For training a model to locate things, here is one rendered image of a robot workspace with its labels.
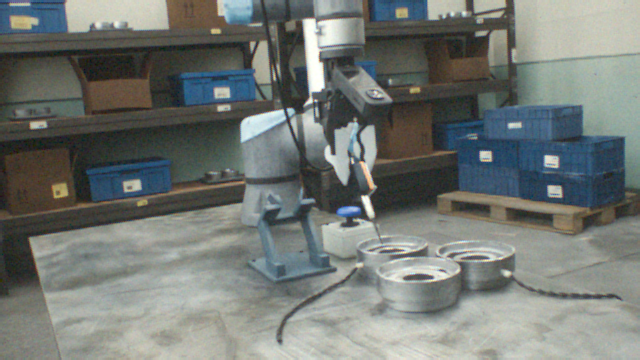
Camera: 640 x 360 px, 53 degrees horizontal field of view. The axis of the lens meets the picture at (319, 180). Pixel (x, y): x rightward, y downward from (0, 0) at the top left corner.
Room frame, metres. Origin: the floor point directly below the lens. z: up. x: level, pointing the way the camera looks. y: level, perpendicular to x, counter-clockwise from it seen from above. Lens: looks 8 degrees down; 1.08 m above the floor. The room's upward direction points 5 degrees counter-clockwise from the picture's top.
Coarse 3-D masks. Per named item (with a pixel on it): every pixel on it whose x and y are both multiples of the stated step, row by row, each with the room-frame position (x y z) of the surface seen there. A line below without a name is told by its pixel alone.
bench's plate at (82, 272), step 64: (64, 256) 1.18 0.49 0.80; (128, 256) 1.14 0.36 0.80; (192, 256) 1.10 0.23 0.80; (256, 256) 1.06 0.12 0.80; (64, 320) 0.81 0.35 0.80; (128, 320) 0.79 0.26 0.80; (192, 320) 0.78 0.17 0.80; (256, 320) 0.76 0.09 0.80; (320, 320) 0.74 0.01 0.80; (384, 320) 0.72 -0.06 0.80; (448, 320) 0.71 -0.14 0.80; (512, 320) 0.69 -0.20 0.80; (576, 320) 0.68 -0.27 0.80
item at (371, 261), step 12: (372, 240) 0.96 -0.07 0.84; (384, 240) 0.96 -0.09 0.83; (396, 240) 0.96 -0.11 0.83; (408, 240) 0.95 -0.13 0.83; (420, 240) 0.93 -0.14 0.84; (360, 252) 0.89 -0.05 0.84; (372, 252) 0.88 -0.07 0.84; (384, 252) 0.93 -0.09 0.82; (396, 252) 0.87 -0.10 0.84; (408, 252) 0.87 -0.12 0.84; (420, 252) 0.88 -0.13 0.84; (372, 264) 0.88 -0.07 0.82; (372, 276) 0.88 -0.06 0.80
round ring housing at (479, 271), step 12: (444, 252) 0.88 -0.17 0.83; (504, 252) 0.86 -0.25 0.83; (468, 264) 0.80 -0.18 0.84; (480, 264) 0.79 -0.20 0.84; (492, 264) 0.80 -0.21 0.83; (504, 264) 0.80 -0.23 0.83; (468, 276) 0.80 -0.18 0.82; (480, 276) 0.80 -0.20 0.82; (492, 276) 0.80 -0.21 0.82; (504, 276) 0.80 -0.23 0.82; (468, 288) 0.81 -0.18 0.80; (480, 288) 0.80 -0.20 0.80; (492, 288) 0.80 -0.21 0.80
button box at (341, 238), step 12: (324, 228) 1.05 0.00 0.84; (336, 228) 1.03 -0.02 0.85; (348, 228) 1.02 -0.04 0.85; (360, 228) 1.02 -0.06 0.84; (372, 228) 1.02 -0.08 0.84; (324, 240) 1.06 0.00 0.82; (336, 240) 1.02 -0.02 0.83; (348, 240) 1.00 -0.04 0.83; (360, 240) 1.01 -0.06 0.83; (336, 252) 1.02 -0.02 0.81; (348, 252) 1.00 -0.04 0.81
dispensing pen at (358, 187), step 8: (352, 152) 1.03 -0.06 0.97; (352, 160) 1.02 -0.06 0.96; (352, 168) 0.99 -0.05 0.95; (360, 168) 1.00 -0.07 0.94; (352, 176) 1.00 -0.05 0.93; (360, 176) 0.99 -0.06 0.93; (352, 184) 1.00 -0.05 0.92; (360, 184) 0.98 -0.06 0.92; (368, 184) 0.98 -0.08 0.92; (352, 192) 1.00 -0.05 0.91; (360, 192) 0.98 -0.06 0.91; (352, 200) 1.00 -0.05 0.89; (360, 200) 1.01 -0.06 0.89; (368, 200) 0.98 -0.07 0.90; (368, 208) 0.98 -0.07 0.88; (368, 216) 0.97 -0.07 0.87; (376, 224) 0.96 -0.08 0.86
